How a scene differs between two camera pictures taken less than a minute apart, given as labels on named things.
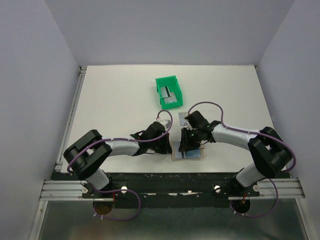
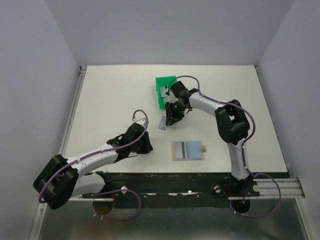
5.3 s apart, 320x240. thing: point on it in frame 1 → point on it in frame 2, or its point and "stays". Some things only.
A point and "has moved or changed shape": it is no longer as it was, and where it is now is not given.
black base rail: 167,189 stays
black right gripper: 185,144 → 171,118
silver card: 182,115 has moved or changed shape
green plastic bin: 173,83 stays
